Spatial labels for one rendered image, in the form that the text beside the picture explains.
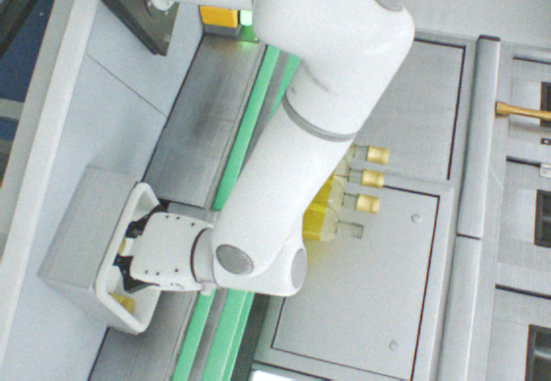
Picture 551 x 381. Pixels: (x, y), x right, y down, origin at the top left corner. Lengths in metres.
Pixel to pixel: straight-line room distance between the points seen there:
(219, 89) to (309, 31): 0.62
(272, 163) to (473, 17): 5.45
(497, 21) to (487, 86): 4.50
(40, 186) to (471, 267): 0.86
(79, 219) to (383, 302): 0.65
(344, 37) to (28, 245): 0.48
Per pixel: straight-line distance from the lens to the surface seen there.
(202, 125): 1.06
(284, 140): 0.56
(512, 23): 6.01
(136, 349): 1.02
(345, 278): 1.20
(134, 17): 0.85
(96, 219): 0.80
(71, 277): 0.78
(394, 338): 1.18
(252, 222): 0.58
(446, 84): 1.52
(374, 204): 1.11
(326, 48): 0.50
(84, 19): 0.82
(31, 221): 0.78
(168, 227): 0.79
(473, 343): 1.23
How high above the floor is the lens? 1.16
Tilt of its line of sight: 10 degrees down
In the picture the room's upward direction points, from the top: 101 degrees clockwise
